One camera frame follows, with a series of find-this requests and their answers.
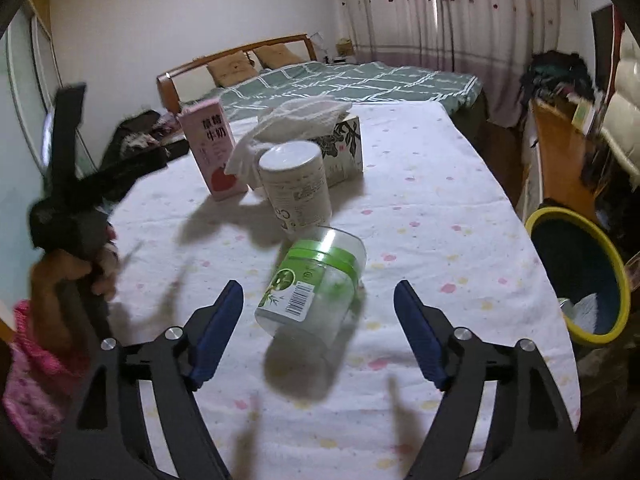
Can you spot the pink and white curtain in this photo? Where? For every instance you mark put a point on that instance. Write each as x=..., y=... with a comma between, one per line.
x=470, y=15

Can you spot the clear jar green lid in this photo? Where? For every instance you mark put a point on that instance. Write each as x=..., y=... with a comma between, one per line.
x=310, y=285

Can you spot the green plaid duvet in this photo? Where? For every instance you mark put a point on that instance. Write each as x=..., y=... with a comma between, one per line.
x=380, y=80

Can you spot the pile of dark clothes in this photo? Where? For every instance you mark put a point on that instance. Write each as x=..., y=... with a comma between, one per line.
x=142, y=127

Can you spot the brown bear face pillow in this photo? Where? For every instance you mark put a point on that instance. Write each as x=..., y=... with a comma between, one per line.
x=232, y=72

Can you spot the pink milk carton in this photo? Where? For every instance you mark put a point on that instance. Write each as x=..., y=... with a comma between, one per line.
x=212, y=150

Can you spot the wooden bed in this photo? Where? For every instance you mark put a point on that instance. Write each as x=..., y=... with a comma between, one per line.
x=170, y=85

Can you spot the low wooden cabinet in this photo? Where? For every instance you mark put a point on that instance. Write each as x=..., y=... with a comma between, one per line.
x=557, y=160

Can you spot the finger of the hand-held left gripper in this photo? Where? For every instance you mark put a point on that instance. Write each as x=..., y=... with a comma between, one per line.
x=67, y=130
x=132, y=170

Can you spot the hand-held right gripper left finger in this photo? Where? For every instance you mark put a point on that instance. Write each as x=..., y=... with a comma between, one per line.
x=215, y=340

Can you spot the clothes heap on cabinet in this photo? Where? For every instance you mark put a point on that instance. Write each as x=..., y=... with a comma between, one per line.
x=555, y=75

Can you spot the person's left hand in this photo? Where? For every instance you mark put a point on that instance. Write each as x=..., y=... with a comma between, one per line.
x=52, y=290

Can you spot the white tissue box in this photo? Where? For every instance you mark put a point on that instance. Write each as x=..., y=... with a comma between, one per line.
x=340, y=150

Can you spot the white dotted tablecloth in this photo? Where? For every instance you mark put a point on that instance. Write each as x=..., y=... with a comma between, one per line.
x=440, y=200

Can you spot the plain brown pillow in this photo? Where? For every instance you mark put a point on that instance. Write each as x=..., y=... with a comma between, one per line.
x=277, y=56

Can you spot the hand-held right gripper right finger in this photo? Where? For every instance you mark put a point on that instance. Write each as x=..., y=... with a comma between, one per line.
x=422, y=337

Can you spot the person's left forearm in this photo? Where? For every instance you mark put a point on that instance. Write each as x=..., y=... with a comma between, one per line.
x=30, y=380

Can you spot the black bin yellow rim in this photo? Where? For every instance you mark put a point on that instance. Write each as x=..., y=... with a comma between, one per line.
x=575, y=260

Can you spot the white paper can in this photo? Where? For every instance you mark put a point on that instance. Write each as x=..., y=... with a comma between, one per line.
x=297, y=190

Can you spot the frosted glass sliding door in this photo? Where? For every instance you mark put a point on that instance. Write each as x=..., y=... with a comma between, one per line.
x=25, y=110

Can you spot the cream puffer jacket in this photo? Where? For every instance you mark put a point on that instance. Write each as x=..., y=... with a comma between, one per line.
x=622, y=105

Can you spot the small cardboard box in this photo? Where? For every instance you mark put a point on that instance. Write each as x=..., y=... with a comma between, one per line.
x=345, y=47

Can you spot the black television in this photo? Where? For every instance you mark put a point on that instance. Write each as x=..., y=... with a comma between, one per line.
x=603, y=45

